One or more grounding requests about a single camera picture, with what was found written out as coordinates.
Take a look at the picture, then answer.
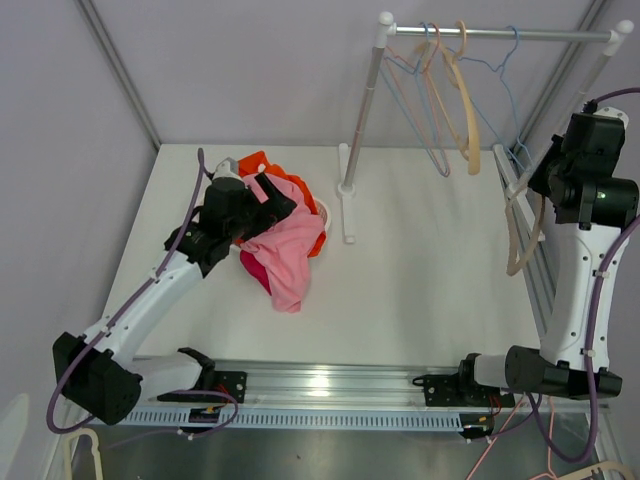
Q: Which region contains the pink t shirt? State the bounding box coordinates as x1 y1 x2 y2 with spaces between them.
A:
242 174 325 315

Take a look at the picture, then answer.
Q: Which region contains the magenta t shirt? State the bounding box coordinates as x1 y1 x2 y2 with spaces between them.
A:
239 250 272 296

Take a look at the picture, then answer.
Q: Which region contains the orange t shirt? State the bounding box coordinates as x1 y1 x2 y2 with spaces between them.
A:
239 151 327 258

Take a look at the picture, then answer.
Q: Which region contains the beige hanger holding pink shirt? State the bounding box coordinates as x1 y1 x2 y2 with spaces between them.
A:
503 169 547 277

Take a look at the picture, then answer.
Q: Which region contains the beige wooden hanger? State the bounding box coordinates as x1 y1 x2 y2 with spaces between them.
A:
414 20 481 176

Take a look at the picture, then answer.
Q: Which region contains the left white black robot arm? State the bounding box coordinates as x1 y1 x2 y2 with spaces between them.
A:
52 173 297 425

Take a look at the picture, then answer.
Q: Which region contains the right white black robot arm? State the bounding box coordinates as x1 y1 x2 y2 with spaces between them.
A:
455 107 639 405

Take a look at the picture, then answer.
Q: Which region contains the pink hanger on floor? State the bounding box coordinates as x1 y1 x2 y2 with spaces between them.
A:
465 396 558 480

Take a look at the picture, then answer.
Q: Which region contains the beige hanger bottom right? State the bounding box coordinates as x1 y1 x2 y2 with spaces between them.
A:
535 461 636 480

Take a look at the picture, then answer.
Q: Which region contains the beige hanger bottom left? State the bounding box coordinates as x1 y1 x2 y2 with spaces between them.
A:
62 427 106 480

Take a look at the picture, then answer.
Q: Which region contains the white plastic laundry basket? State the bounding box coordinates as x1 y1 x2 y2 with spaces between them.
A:
192 194 335 251

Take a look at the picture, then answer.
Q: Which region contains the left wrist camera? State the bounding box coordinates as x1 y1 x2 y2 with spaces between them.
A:
212 157 245 189

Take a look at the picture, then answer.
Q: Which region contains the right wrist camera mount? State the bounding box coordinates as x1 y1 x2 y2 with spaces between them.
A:
583 101 629 126

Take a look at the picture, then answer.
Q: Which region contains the pink wire hanger on rack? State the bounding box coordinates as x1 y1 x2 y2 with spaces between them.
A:
382 22 454 171

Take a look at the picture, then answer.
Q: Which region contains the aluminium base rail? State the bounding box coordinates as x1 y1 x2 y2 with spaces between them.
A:
124 357 611 416

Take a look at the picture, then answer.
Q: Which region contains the white cable duct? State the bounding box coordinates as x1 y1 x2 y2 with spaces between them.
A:
121 407 463 432

